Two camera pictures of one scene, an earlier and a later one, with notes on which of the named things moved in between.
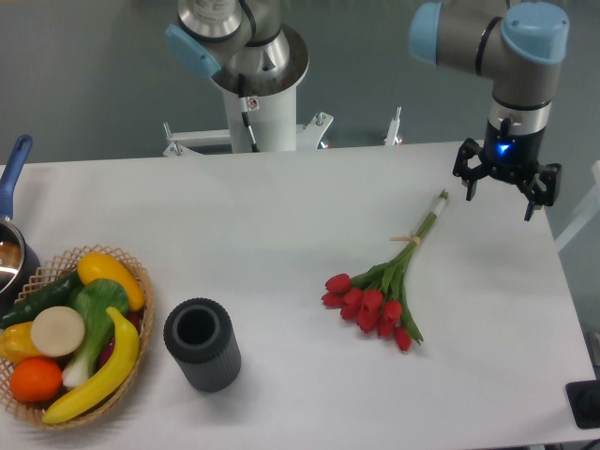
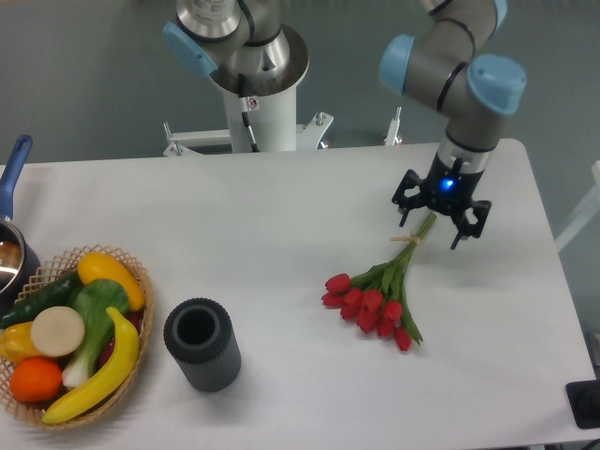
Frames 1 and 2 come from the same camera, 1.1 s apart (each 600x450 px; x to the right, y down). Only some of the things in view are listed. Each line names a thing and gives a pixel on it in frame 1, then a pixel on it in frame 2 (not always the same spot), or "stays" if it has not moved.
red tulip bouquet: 375,299 stays
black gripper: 513,157 to 447,189
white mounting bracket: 184,143 stays
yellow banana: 127,351 stays
